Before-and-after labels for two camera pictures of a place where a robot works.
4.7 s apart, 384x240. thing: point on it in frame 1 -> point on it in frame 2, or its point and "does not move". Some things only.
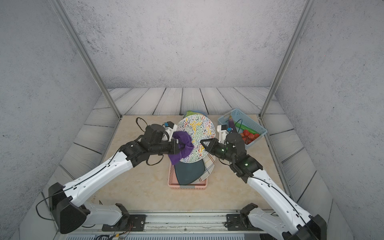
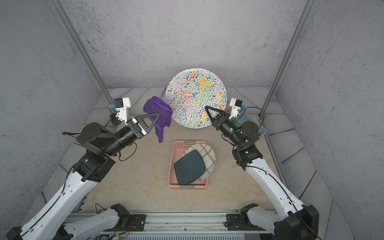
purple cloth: (186, 146) -> (154, 105)
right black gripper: (213, 145) -> (217, 123)
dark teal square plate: (187, 173) does not move
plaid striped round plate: (209, 161) does not move
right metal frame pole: (303, 18) does not move
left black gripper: (173, 145) -> (139, 132)
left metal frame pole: (66, 19) does not move
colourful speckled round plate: (200, 128) -> (189, 91)
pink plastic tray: (173, 184) does not move
